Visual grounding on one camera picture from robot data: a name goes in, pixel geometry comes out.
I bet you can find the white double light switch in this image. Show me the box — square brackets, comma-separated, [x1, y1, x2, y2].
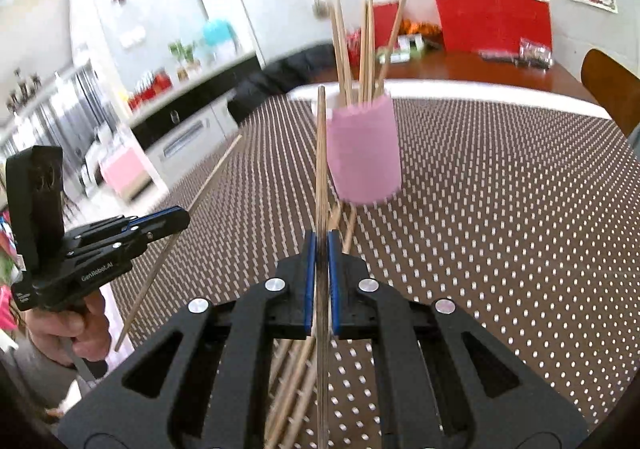
[120, 26, 146, 49]

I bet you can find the white and black cabinet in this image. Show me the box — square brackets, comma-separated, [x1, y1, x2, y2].
[127, 52, 266, 190]

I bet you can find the red box on cabinet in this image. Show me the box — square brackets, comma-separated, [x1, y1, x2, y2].
[127, 69, 173, 110]

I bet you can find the clear bag of dark items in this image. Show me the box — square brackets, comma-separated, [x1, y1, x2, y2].
[517, 36, 554, 69]

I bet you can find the person's left hand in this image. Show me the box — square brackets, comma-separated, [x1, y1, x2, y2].
[27, 286, 112, 367]

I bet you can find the red handled basket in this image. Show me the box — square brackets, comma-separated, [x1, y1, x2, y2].
[435, 0, 553, 55]

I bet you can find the pink cup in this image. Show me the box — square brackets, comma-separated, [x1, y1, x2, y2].
[326, 92, 403, 205]

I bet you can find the silver refrigerator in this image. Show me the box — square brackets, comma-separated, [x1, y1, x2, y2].
[10, 64, 118, 180]

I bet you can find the orange snack pile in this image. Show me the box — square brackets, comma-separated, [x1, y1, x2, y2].
[400, 19, 443, 38]

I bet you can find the tray of small boxes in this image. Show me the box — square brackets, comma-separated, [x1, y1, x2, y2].
[380, 36, 441, 63]

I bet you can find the pile of wooden chopsticks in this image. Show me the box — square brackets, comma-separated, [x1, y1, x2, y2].
[262, 202, 358, 449]

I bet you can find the brown wooden chair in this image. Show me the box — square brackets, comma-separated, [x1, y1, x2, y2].
[582, 48, 640, 140]

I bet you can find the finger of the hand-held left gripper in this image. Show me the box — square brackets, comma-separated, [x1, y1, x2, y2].
[65, 231, 163, 275]
[70, 206, 192, 250]

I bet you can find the brown polka dot tablecloth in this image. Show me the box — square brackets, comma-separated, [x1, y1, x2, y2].
[107, 96, 640, 435]

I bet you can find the teal water dispenser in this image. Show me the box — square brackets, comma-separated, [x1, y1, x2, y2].
[202, 18, 240, 65]

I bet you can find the potted green plant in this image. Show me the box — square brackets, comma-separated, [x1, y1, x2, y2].
[169, 40, 201, 80]

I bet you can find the dark flat packet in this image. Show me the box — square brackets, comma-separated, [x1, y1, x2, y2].
[477, 49, 519, 63]

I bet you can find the pink stool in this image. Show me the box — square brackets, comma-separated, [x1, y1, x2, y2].
[101, 149, 153, 202]

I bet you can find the black jacket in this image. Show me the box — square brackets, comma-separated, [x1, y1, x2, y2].
[227, 43, 341, 125]

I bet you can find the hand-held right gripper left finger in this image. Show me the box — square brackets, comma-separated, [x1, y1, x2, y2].
[57, 231, 318, 449]

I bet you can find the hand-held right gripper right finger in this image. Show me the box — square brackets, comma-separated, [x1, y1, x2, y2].
[327, 229, 591, 449]

